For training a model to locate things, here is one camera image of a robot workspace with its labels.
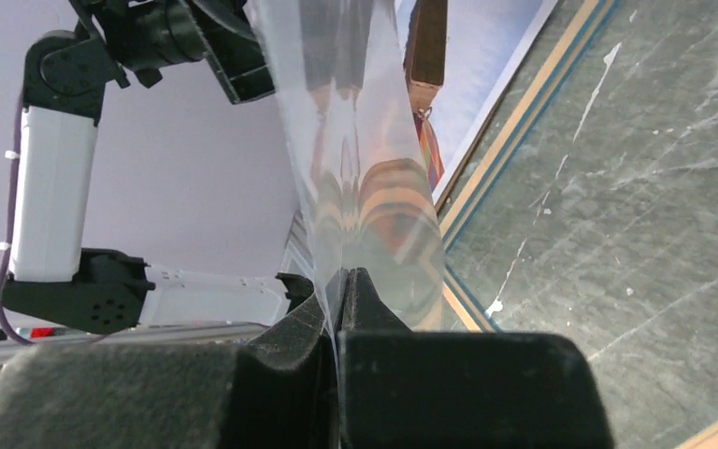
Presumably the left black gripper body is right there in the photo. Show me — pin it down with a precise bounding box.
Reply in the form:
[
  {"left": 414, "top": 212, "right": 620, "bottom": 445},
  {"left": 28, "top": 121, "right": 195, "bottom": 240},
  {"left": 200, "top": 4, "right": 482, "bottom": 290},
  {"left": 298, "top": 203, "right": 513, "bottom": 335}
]
[{"left": 173, "top": 1, "right": 275, "bottom": 105}]

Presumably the blue wooden picture frame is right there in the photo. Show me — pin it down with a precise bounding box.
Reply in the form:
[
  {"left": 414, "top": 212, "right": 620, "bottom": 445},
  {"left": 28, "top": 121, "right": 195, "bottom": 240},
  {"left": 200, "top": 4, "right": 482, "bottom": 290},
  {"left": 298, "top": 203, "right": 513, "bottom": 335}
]
[{"left": 443, "top": 1, "right": 718, "bottom": 448}]

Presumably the hot air balloon photo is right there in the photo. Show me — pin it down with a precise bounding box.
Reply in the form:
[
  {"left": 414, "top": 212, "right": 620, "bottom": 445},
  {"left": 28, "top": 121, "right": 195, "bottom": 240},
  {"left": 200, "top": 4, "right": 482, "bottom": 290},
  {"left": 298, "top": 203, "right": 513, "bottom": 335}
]
[{"left": 395, "top": 1, "right": 556, "bottom": 203}]

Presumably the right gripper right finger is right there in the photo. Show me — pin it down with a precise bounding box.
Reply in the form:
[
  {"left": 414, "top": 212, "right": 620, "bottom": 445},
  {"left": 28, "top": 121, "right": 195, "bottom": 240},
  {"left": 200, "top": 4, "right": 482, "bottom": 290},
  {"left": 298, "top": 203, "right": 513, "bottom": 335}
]
[{"left": 337, "top": 268, "right": 614, "bottom": 448}]

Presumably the clear plastic sheet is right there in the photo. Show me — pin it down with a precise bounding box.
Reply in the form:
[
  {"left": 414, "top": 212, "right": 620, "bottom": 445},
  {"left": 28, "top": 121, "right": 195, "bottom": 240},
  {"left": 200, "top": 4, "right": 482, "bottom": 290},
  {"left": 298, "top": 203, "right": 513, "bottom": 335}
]
[{"left": 244, "top": 0, "right": 447, "bottom": 333}]

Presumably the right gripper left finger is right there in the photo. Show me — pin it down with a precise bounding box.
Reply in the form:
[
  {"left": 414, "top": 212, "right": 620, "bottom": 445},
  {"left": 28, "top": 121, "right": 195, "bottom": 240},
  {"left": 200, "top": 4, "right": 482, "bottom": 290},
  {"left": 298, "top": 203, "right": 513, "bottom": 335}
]
[{"left": 0, "top": 298, "right": 337, "bottom": 448}]

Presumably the brown frame backing board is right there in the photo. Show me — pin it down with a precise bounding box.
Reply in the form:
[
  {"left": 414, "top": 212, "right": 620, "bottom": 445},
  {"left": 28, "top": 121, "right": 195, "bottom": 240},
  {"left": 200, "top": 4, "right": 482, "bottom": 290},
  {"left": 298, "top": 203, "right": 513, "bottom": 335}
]
[{"left": 437, "top": 116, "right": 502, "bottom": 216}]

